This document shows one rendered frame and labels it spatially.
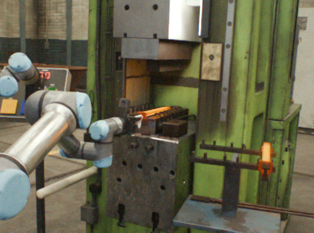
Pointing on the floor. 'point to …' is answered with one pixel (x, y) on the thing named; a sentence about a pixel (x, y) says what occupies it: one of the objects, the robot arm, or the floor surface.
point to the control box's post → (40, 199)
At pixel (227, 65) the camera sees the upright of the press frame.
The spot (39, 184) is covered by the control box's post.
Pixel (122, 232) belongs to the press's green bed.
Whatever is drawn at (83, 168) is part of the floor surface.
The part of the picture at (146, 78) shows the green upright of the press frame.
